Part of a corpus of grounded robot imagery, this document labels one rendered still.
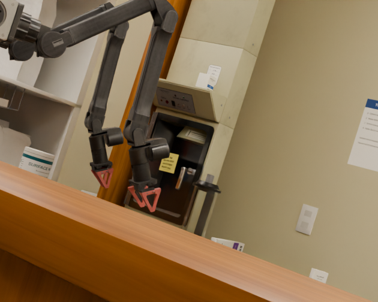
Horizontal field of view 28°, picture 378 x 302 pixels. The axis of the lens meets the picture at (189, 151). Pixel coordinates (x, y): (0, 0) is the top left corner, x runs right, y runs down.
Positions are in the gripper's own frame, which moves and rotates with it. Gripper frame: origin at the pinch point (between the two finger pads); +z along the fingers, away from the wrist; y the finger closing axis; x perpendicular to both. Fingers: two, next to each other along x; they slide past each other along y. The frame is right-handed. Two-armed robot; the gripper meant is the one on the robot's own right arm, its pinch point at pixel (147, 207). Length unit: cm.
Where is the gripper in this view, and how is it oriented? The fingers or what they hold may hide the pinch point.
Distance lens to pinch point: 245.5
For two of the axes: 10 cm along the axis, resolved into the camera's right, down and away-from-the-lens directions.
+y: -3.9, -0.9, 9.2
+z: 1.5, 9.7, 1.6
